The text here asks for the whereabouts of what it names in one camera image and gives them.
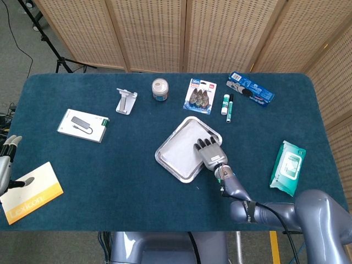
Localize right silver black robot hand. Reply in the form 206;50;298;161
193;136;229;171

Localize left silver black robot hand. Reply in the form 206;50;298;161
0;134;35;197

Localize white wet wipe sheet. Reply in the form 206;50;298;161
161;122;218;178

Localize stainless steel tray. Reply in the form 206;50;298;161
155;115;223;184

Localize teal wet wipes pack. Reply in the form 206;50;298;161
269;140;307;197

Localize blue cookie box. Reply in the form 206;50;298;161
225;71;275;107

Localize white usb hub box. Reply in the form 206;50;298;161
57;108;110;144

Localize white yellow Lexicon book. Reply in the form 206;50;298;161
0;161;64;226

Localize black green marker pen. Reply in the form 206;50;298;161
226;93;235;123

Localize white green glue stick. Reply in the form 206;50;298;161
221;94;230;116

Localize clear jar with white lid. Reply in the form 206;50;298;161
151;78;169;103

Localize blue carpet table mat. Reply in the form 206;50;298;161
0;73;350;233

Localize white table leg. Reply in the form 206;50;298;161
235;231;244;264

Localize white folding phone stand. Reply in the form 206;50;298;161
115;87;138;115

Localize grey-blue robot torso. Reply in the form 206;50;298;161
109;231;229;264

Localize black tripod stand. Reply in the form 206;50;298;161
18;0;97;74

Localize wooden woven folding screen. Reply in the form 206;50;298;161
32;0;352;212

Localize tangled floor cables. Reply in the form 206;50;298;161
0;102;17;138

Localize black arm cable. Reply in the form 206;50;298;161
219;186;301;264

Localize black floor cable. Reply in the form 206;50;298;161
5;0;34;79

